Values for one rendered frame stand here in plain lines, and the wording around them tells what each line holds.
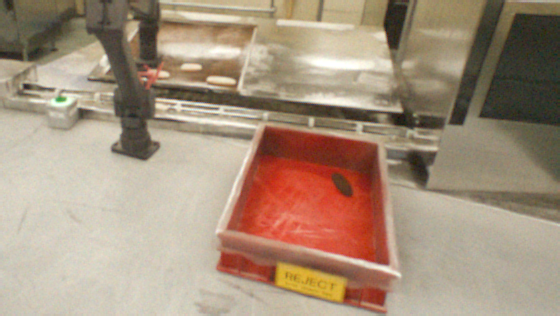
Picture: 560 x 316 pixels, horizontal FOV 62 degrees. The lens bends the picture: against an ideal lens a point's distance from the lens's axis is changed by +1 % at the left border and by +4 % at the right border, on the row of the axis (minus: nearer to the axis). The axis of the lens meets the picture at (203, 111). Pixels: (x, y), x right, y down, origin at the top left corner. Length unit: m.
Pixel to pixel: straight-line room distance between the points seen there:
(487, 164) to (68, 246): 0.97
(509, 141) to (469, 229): 0.22
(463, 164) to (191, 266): 0.70
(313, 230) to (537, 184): 0.55
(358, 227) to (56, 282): 0.64
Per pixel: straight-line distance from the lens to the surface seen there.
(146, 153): 1.27
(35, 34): 4.31
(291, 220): 1.07
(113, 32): 0.95
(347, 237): 1.06
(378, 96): 1.57
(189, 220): 1.05
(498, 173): 1.30
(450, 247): 1.14
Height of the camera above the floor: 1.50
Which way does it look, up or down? 27 degrees down
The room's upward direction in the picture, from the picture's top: 2 degrees clockwise
